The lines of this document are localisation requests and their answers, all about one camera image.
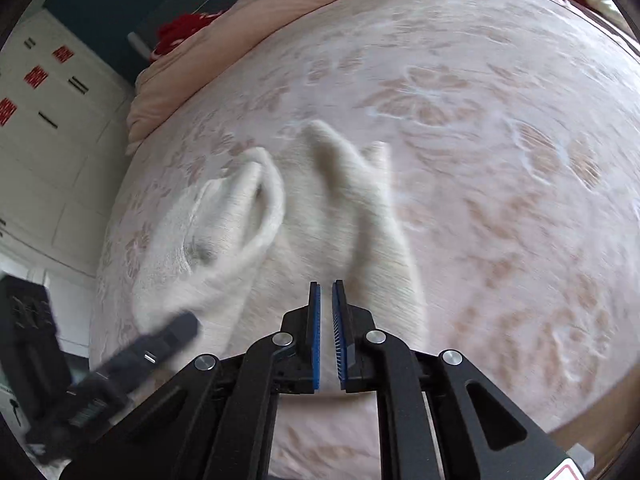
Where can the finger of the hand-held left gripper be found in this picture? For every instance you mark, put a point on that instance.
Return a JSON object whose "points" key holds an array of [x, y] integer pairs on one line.
{"points": [[150, 347]]}

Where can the blue upholstered headboard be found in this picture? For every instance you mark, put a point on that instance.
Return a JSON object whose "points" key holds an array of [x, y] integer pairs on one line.
{"points": [[165, 5]]}

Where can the white wardrobe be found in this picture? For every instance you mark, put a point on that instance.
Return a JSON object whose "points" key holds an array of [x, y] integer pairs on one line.
{"points": [[55, 170]]}

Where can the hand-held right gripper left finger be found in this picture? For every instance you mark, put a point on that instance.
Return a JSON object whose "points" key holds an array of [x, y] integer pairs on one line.
{"points": [[314, 335]]}

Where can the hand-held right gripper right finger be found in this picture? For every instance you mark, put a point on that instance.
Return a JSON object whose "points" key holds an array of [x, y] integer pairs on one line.
{"points": [[339, 335]]}

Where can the red cloth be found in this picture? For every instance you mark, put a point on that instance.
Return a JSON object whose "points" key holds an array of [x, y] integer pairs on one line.
{"points": [[182, 32]]}

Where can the pink floral bed blanket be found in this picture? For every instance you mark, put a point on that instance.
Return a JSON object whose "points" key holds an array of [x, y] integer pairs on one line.
{"points": [[500, 185]]}

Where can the red paper decal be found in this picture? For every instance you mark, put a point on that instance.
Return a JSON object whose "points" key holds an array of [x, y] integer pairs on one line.
{"points": [[36, 76], [62, 54], [7, 111]]}

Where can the cream knit sweater black hearts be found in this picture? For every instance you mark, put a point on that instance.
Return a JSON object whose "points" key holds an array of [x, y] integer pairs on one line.
{"points": [[280, 230]]}

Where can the pink duvet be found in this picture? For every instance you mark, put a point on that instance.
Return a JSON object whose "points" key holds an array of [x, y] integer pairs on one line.
{"points": [[240, 45]]}

